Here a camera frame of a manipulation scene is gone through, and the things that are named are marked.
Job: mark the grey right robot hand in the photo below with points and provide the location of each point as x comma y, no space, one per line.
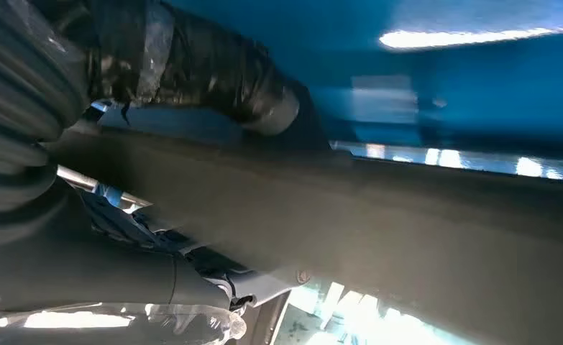
119,285

